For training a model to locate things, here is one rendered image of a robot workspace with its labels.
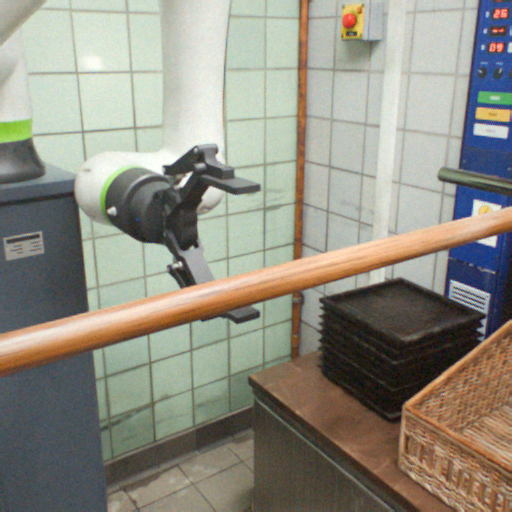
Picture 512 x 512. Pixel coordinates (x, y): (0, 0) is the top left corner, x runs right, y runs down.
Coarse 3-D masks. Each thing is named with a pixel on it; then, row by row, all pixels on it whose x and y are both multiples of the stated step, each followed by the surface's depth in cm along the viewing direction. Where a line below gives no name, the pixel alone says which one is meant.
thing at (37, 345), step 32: (448, 224) 68; (480, 224) 70; (320, 256) 58; (352, 256) 59; (384, 256) 61; (416, 256) 64; (192, 288) 50; (224, 288) 51; (256, 288) 53; (288, 288) 55; (64, 320) 45; (96, 320) 45; (128, 320) 46; (160, 320) 48; (192, 320) 50; (0, 352) 41; (32, 352) 43; (64, 352) 44
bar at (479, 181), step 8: (440, 168) 115; (448, 168) 114; (440, 176) 115; (448, 176) 113; (456, 176) 112; (464, 176) 111; (472, 176) 109; (480, 176) 108; (488, 176) 107; (496, 176) 107; (456, 184) 113; (464, 184) 111; (472, 184) 109; (480, 184) 108; (488, 184) 107; (496, 184) 105; (504, 184) 104; (496, 192) 106; (504, 192) 104
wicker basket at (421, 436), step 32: (480, 352) 127; (448, 384) 123; (480, 384) 131; (416, 416) 114; (448, 416) 127; (480, 416) 135; (416, 448) 123; (448, 448) 109; (480, 448) 104; (416, 480) 117; (448, 480) 111; (480, 480) 105
